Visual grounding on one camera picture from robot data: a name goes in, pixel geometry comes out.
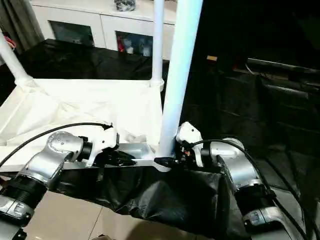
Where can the grey curtain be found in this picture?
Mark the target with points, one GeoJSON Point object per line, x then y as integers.
{"type": "Point", "coordinates": [20, 25]}

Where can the small white cup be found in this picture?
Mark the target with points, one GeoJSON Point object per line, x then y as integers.
{"type": "Point", "coordinates": [129, 49]}

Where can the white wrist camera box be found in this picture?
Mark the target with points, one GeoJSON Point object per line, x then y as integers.
{"type": "Point", "coordinates": [190, 132]}
{"type": "Point", "coordinates": [105, 140]}

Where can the grey crumpled object on cabinet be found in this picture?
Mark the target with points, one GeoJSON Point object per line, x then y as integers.
{"type": "Point", "coordinates": [125, 5]}

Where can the white sideboard cabinet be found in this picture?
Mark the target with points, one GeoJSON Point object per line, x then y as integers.
{"type": "Point", "coordinates": [105, 20]}

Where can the black work mat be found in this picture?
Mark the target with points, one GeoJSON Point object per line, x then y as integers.
{"type": "Point", "coordinates": [250, 125]}

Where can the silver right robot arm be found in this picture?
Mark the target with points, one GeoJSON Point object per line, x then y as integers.
{"type": "Point", "coordinates": [240, 172]}

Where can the red bottle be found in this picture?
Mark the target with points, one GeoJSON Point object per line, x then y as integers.
{"type": "Point", "coordinates": [120, 43]}

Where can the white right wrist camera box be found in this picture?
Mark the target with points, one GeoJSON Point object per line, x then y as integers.
{"type": "Point", "coordinates": [190, 132]}

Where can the white plastic table top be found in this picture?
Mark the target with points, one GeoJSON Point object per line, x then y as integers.
{"type": "Point", "coordinates": [75, 100]}

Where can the small gold label plate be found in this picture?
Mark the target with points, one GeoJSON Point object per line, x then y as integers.
{"type": "Point", "coordinates": [211, 58]}

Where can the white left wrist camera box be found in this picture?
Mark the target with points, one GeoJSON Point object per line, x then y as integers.
{"type": "Point", "coordinates": [105, 140]}

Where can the white patterned jug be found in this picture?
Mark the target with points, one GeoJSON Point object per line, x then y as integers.
{"type": "Point", "coordinates": [146, 50]}

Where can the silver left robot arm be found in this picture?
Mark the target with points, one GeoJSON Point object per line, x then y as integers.
{"type": "Point", "coordinates": [45, 160]}

